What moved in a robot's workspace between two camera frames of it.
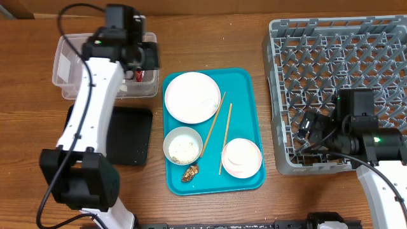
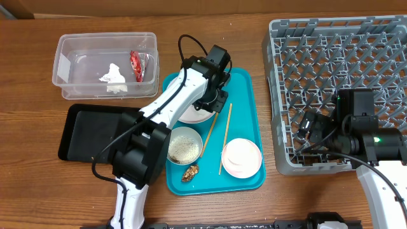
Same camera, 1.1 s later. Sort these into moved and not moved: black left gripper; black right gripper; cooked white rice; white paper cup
Moved: black left gripper
Not moved: cooked white rice; black right gripper; white paper cup
